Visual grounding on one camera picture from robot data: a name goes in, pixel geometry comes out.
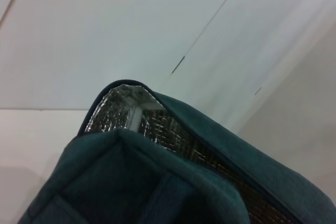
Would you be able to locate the white fabric curtain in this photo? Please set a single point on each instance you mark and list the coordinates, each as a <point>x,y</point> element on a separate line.
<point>249,51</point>

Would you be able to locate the teal insulated lunch bag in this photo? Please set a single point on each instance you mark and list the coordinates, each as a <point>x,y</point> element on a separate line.
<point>131,176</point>

